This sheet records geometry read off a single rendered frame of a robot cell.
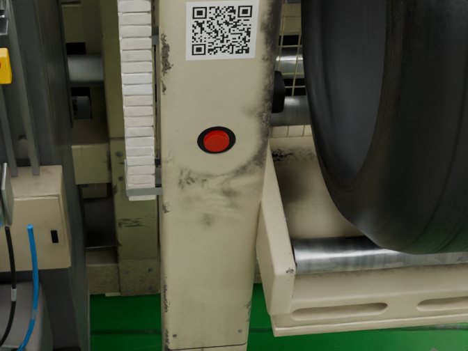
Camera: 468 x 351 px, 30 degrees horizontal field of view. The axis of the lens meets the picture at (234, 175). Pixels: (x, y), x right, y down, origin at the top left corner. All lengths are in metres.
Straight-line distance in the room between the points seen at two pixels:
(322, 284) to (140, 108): 0.34
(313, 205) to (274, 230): 0.24
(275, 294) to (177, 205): 0.17
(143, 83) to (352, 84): 0.43
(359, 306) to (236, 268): 0.18
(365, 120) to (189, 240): 0.33
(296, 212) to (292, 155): 0.12
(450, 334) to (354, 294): 1.10
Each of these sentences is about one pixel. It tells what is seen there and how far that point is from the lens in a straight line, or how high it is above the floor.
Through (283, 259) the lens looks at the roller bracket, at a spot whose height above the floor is 0.95.
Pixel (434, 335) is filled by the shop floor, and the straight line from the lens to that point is 2.22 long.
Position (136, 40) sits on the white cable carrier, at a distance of 0.95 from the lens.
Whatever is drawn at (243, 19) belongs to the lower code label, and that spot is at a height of 1.23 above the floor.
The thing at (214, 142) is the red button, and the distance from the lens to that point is 1.03.
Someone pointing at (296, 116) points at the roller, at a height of 0.91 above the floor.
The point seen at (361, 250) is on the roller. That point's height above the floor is 0.92.
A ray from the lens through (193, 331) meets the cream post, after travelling 1.33.
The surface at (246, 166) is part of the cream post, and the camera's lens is 1.07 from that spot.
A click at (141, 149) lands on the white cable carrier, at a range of 1.05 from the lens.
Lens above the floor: 1.77
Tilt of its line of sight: 46 degrees down
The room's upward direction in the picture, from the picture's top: 4 degrees clockwise
